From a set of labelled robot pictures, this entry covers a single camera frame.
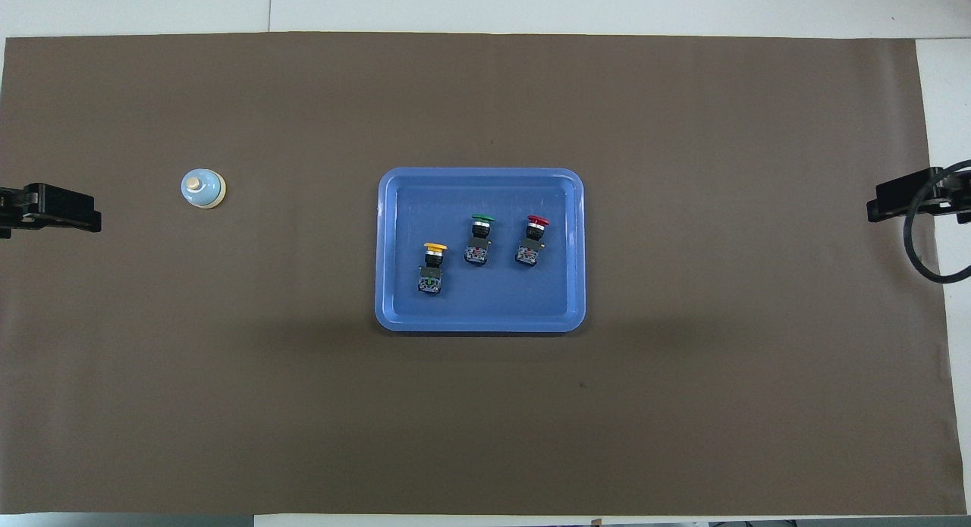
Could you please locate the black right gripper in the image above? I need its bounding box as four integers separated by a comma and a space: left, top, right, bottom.
866, 166, 971, 226

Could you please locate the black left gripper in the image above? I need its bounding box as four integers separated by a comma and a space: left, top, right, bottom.
0, 182, 102, 239

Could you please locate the yellow push button switch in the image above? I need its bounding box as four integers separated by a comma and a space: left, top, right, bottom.
416, 241, 449, 297

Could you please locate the red push button switch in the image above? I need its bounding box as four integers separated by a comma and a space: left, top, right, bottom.
514, 214, 551, 269

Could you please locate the green push button switch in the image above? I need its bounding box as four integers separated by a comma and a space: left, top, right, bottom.
464, 213, 496, 268

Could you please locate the blue plastic tray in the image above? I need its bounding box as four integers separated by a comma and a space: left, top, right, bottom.
374, 167, 587, 334

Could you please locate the brown paper table mat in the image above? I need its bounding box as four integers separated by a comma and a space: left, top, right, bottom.
0, 31, 961, 517

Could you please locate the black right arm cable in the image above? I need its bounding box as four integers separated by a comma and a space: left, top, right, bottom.
902, 159, 971, 286

